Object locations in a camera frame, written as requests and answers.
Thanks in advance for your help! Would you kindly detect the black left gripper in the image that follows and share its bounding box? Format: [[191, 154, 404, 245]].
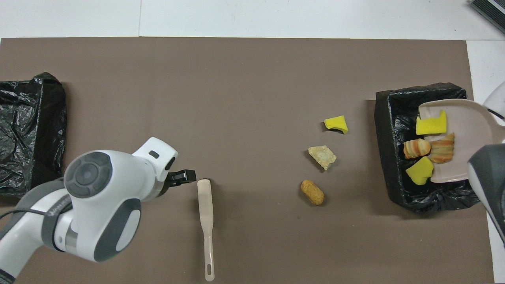
[[158, 169, 197, 197]]

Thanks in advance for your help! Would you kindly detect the beige hand brush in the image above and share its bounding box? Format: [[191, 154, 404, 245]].
[[197, 179, 215, 282]]

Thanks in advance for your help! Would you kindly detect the brown peanut-shaped bread roll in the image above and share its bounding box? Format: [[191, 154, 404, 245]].
[[300, 180, 325, 206]]

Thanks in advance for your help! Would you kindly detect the pale torn bread chunk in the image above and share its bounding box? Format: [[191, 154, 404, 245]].
[[308, 145, 337, 171]]

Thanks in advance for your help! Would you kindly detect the pale ridged bread piece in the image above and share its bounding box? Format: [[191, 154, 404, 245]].
[[403, 138, 431, 160]]

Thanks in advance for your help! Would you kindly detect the yellow sponge with green backing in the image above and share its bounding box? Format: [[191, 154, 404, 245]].
[[406, 156, 434, 186]]

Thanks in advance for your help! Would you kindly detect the notched yellow sponge piece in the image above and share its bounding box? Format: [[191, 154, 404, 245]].
[[415, 110, 447, 136]]

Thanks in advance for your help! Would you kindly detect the striped croissant-like bread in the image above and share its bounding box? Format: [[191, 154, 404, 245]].
[[429, 133, 455, 164]]

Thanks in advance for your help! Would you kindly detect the beige plastic dustpan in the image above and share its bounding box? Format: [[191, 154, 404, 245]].
[[417, 99, 505, 184]]

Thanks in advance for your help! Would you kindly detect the bin with black plastic bag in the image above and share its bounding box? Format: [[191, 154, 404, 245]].
[[374, 82, 491, 215], [0, 72, 67, 198]]

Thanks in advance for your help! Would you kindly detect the brown table mat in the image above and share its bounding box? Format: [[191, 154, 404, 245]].
[[0, 37, 496, 284]]

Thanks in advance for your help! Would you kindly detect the dark grey striped object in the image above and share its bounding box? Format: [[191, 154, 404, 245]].
[[469, 0, 505, 35]]

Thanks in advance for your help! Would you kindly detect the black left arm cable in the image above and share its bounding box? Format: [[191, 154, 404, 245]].
[[0, 209, 54, 221]]

